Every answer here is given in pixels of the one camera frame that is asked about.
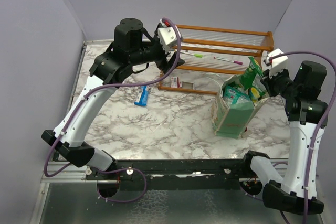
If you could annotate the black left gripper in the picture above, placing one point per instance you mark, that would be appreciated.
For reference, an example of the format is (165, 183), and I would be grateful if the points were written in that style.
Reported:
(167, 65)

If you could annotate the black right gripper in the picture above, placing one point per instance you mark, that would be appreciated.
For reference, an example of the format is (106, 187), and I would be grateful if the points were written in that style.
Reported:
(270, 81)

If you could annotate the green candy bag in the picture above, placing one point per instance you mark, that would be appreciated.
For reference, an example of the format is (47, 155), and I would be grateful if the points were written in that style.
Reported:
(250, 80)

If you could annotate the teal snack bag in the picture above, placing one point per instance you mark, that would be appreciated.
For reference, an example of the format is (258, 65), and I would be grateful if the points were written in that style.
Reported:
(232, 96)

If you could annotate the green beige paper bag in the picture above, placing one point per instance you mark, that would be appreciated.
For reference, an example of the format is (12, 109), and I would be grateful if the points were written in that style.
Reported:
(232, 121)

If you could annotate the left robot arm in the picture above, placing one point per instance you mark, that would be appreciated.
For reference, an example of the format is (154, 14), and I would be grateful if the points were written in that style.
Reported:
(132, 46)

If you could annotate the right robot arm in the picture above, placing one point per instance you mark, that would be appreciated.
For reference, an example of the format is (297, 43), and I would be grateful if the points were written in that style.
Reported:
(295, 192)

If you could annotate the red white staples box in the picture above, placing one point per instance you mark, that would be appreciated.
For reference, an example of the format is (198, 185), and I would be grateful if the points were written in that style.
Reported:
(176, 82)

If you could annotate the green capped marker pen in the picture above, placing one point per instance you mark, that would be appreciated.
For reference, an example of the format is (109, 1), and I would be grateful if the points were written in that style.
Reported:
(192, 54)

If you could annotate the wooden shelf rack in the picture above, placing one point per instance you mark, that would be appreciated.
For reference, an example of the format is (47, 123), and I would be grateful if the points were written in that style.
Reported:
(222, 50)

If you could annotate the blue snack wrapper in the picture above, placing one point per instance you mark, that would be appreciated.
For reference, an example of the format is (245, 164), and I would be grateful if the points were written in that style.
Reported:
(142, 98)

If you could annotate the purple capped marker pen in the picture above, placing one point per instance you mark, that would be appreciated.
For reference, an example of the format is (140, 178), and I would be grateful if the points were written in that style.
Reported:
(227, 60)

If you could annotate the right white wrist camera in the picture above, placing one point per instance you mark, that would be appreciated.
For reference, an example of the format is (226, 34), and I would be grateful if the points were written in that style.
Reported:
(272, 66)

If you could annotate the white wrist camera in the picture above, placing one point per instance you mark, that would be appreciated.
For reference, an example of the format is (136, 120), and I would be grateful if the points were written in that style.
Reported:
(167, 38)
(272, 66)

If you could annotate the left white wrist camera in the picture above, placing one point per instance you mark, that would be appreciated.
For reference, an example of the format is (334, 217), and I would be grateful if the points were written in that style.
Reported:
(167, 38)

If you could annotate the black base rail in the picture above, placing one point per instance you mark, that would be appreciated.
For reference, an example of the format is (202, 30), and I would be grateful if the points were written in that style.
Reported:
(178, 174)

